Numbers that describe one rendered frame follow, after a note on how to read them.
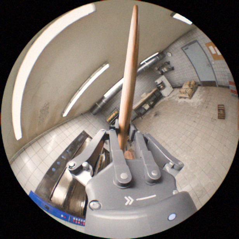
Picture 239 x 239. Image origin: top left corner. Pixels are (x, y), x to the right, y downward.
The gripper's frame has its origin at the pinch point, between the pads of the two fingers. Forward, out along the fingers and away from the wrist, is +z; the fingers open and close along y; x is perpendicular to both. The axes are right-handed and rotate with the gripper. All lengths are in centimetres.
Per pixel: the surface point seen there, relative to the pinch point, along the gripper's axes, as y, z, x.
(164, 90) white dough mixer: 292, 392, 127
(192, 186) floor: 158, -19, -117
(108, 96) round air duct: -45, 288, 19
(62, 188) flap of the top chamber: -69, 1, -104
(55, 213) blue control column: -65, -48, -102
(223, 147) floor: 230, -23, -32
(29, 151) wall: -120, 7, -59
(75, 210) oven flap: -47, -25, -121
